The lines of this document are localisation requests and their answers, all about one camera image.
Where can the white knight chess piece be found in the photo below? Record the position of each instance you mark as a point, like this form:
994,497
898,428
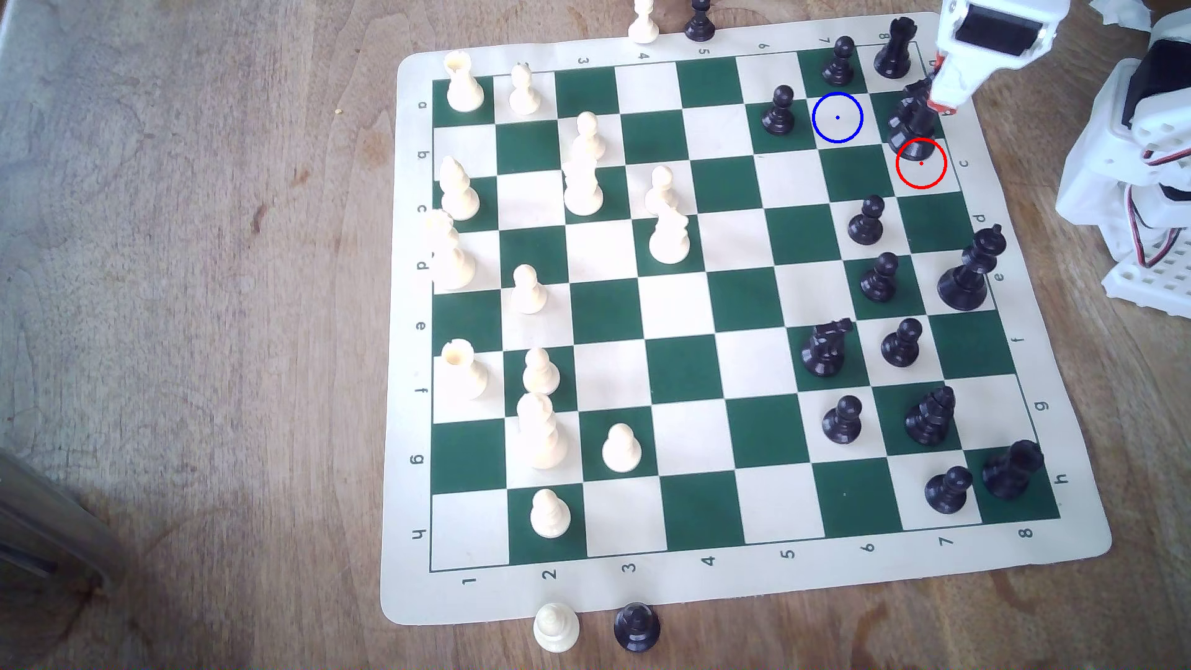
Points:
643,26
669,240

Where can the white king chess piece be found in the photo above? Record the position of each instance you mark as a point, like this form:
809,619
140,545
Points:
450,256

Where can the white rook chess piece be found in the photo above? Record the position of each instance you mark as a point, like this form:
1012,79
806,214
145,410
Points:
462,86
464,368

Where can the black queen chess piece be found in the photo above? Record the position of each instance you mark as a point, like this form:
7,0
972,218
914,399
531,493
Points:
917,149

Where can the white bishop chess piece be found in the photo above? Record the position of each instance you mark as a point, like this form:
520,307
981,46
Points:
582,191
457,193

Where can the white pawn chess piece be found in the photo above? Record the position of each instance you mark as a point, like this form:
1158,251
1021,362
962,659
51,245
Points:
541,374
662,191
550,515
621,450
528,292
586,138
524,93
556,629

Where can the black pawn chess piece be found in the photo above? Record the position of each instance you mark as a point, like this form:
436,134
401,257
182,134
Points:
839,65
842,422
637,628
901,346
867,223
879,279
947,493
779,113

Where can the black queen right edge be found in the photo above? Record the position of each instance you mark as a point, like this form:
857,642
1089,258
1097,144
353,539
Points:
966,279

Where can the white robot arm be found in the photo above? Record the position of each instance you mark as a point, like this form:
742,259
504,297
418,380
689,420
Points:
1098,177

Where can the green and cream chess mat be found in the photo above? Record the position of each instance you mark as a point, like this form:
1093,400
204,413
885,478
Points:
684,307

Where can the black bishop chess piece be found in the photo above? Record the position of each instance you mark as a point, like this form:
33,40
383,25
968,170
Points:
930,421
700,23

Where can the black rook chess piece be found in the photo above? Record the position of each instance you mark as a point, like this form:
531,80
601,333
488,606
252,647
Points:
1010,471
894,51

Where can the grey metal object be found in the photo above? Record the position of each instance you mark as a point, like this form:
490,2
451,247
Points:
46,521

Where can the white crumpled object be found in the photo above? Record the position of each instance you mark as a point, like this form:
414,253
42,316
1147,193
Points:
1121,11

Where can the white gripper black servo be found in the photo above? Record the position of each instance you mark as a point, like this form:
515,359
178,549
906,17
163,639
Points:
986,32

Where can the black knight chess piece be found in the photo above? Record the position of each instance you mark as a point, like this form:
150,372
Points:
906,113
824,352

